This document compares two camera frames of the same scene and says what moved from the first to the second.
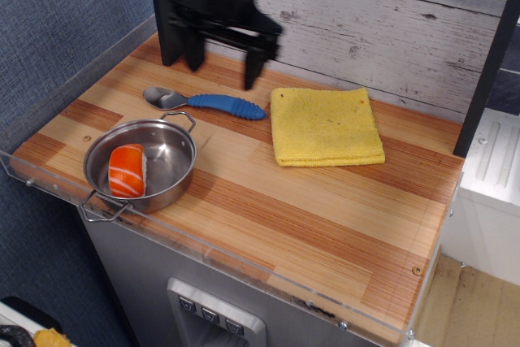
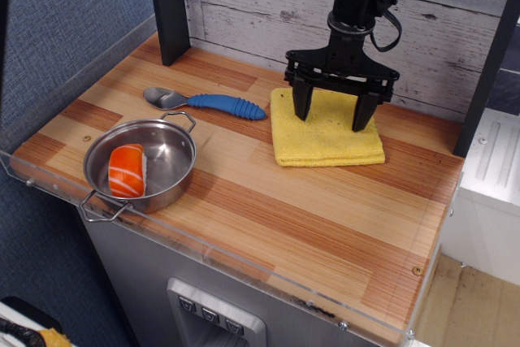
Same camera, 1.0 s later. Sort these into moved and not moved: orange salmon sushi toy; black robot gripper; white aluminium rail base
Moved: black robot gripper
Not moved: white aluminium rail base; orange salmon sushi toy
